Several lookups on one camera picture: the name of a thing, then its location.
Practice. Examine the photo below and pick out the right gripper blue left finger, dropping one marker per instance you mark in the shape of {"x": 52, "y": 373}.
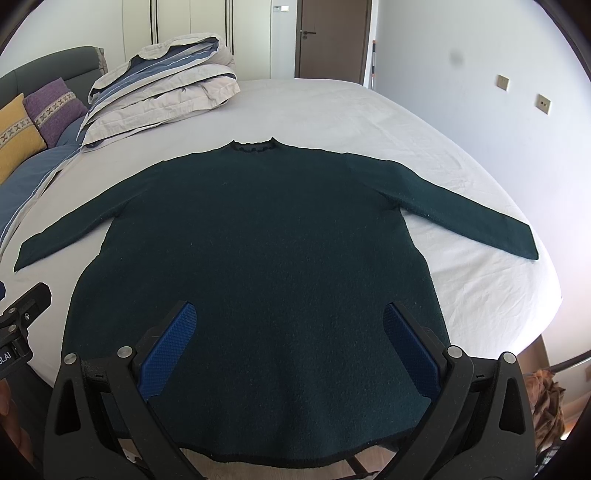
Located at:
{"x": 161, "y": 347}

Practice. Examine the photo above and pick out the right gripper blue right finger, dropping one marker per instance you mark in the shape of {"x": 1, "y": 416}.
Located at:
{"x": 420, "y": 351}

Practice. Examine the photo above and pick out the dark green knit sweater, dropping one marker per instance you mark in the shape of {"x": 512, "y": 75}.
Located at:
{"x": 290, "y": 257}

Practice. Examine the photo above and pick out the white bed sheet mattress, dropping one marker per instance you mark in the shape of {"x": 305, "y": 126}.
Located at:
{"x": 491, "y": 301}

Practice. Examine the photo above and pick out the brown crumpled cloth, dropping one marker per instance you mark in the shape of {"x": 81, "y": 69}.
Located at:
{"x": 545, "y": 397}

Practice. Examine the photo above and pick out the blue pillow with beige border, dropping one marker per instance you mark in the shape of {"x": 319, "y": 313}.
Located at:
{"x": 22, "y": 190}

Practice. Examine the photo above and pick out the yellow patterned cushion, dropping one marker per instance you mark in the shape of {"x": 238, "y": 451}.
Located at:
{"x": 20, "y": 138}

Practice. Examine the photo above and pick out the purple patterned cushion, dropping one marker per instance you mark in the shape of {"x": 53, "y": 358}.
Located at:
{"x": 52, "y": 108}

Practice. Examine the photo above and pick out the folded beige blue duvet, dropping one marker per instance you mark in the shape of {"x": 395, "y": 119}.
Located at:
{"x": 163, "y": 83}

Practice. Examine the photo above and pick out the brown wooden door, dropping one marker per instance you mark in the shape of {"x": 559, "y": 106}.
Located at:
{"x": 332, "y": 39}

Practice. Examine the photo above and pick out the white wardrobe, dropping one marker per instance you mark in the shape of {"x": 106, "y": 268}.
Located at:
{"x": 260, "y": 34}

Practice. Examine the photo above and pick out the lower beige wall socket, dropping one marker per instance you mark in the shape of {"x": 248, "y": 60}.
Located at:
{"x": 543, "y": 104}

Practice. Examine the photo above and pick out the beige wall socket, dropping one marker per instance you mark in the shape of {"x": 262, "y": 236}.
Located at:
{"x": 543, "y": 104}
{"x": 502, "y": 82}

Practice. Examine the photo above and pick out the upper beige wall socket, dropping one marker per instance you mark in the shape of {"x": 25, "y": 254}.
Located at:
{"x": 502, "y": 82}

